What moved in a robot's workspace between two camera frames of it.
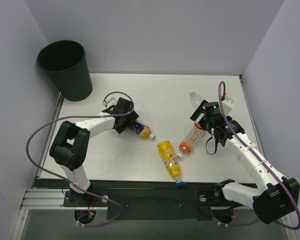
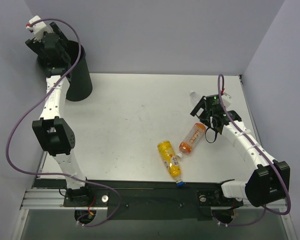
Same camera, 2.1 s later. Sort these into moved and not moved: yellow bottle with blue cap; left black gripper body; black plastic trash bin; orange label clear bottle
Moved: left black gripper body
Not moved: yellow bottle with blue cap; black plastic trash bin; orange label clear bottle
